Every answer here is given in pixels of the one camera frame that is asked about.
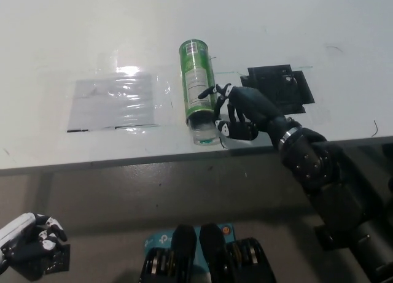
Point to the clear plastic chips tray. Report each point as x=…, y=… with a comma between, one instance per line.
x=202, y=132

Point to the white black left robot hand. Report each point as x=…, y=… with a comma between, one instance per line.
x=21, y=234

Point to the laminated paper sheet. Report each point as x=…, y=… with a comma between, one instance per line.
x=107, y=102

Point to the green chips can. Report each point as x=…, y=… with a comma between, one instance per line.
x=195, y=77

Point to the teal router box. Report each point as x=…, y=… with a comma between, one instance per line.
x=159, y=240

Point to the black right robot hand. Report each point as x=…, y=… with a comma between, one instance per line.
x=251, y=108

